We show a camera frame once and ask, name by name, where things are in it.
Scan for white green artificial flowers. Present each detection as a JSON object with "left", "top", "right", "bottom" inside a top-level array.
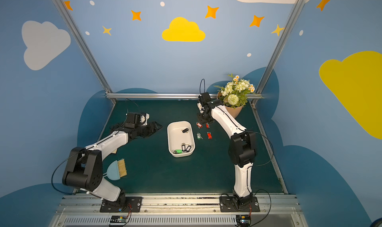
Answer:
[{"left": 215, "top": 74, "right": 255, "bottom": 108}]

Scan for left green circuit board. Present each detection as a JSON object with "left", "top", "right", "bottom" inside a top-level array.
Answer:
[{"left": 110, "top": 216, "right": 128, "bottom": 225}]

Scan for wrist white camera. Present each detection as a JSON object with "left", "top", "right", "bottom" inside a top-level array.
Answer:
[
  {"left": 139, "top": 113, "right": 150, "bottom": 126},
  {"left": 197, "top": 102, "right": 204, "bottom": 113}
]

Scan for blue brush with bristles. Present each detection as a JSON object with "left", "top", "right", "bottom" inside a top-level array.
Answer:
[{"left": 103, "top": 159, "right": 127, "bottom": 181}]

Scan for rear aluminium frame bar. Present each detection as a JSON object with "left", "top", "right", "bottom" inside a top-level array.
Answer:
[{"left": 105, "top": 92, "right": 263, "bottom": 100}]

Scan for right aluminium frame post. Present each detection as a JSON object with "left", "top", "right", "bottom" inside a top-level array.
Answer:
[{"left": 251, "top": 0, "right": 306, "bottom": 108}]

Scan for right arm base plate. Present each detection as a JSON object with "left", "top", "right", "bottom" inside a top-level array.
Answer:
[{"left": 219, "top": 194, "right": 260, "bottom": 212}]

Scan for aluminium frame post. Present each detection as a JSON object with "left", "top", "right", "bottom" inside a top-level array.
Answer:
[
  {"left": 52, "top": 0, "right": 113, "bottom": 95},
  {"left": 251, "top": 0, "right": 306, "bottom": 108}
]

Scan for front aluminium rail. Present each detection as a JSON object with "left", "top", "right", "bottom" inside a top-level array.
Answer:
[{"left": 49, "top": 193, "right": 308, "bottom": 227}]

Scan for pink ribbed flower pot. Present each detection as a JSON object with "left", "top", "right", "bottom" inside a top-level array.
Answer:
[{"left": 226, "top": 106, "right": 243, "bottom": 119}]

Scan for left aluminium frame post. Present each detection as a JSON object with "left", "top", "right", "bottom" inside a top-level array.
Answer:
[{"left": 52, "top": 0, "right": 113, "bottom": 95}]

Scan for green circuit board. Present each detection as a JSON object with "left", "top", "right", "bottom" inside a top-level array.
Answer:
[
  {"left": 236, "top": 215, "right": 251, "bottom": 227},
  {"left": 110, "top": 216, "right": 128, "bottom": 225}
]

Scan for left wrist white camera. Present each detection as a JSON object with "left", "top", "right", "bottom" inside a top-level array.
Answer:
[{"left": 139, "top": 113, "right": 150, "bottom": 126}]

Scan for right green circuit board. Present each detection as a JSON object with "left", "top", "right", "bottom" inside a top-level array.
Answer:
[{"left": 236, "top": 215, "right": 251, "bottom": 227}]

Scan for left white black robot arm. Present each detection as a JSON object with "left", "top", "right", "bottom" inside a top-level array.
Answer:
[{"left": 62, "top": 113, "right": 163, "bottom": 213}]

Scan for white oval storage box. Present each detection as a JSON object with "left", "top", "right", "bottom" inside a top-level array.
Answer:
[{"left": 167, "top": 121, "right": 196, "bottom": 158}]

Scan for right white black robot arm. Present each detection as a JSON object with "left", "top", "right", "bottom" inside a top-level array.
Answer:
[{"left": 197, "top": 92, "right": 257, "bottom": 208}]

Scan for bright green tag key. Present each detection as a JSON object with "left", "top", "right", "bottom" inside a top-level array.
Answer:
[{"left": 173, "top": 149, "right": 183, "bottom": 154}]

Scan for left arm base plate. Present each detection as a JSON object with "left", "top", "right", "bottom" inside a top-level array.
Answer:
[{"left": 99, "top": 196, "right": 143, "bottom": 213}]

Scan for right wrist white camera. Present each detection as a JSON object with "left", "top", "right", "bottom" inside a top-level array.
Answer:
[{"left": 197, "top": 102, "right": 204, "bottom": 113}]

